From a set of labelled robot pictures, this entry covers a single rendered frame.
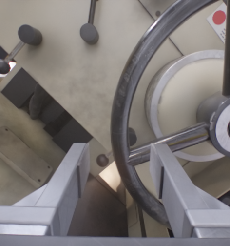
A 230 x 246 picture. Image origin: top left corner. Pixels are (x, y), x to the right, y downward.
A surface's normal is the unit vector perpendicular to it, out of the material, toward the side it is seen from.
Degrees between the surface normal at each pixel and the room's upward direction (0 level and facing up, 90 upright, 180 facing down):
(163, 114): 114
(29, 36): 90
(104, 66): 90
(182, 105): 94
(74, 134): 90
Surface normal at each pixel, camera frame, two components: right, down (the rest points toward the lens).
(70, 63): -0.02, 0.27
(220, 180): -0.69, -0.70
